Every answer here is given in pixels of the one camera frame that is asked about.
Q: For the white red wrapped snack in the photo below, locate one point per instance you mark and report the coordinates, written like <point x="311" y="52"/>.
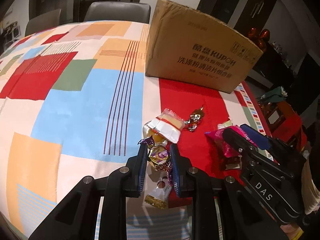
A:
<point x="168" y="124"/>

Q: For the pink snack packet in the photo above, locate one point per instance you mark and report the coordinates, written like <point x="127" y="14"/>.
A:
<point x="217" y="137"/>

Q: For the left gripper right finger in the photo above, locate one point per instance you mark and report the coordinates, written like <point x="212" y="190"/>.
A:
<point x="221" y="208"/>

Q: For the red chair with clothes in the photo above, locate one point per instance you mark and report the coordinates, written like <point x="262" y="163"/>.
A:
<point x="284" y="123"/>

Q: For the brown cardboard box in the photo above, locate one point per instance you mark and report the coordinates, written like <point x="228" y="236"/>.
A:
<point x="190" y="46"/>

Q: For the gold brown wrapped candy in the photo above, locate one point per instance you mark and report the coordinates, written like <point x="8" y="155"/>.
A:
<point x="194" y="119"/>

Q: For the red heart balloons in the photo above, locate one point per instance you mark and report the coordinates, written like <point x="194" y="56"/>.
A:
<point x="259" y="39"/>

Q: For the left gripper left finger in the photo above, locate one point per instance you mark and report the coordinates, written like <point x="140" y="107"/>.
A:
<point x="96" y="208"/>

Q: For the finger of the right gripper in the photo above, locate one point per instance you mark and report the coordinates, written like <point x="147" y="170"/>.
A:
<point x="259" y="139"/>

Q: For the green cloth on chair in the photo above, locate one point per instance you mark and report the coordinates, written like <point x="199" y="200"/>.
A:
<point x="274" y="96"/>

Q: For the right hand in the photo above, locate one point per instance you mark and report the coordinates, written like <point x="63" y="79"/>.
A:
<point x="292" y="230"/>

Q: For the colourful patchwork tablecloth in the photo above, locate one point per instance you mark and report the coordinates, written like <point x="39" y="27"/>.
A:
<point x="74" y="100"/>

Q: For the grey chair near box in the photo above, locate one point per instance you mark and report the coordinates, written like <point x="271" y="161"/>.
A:
<point x="118" y="11"/>

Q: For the grey chair far left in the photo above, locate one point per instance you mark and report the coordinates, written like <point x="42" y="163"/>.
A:
<point x="43" y="22"/>

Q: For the purple gold candy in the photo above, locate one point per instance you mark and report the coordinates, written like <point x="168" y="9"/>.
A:
<point x="158" y="156"/>

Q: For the white gold wrapped candy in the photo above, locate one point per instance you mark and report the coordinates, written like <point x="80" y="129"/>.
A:
<point x="159" y="196"/>

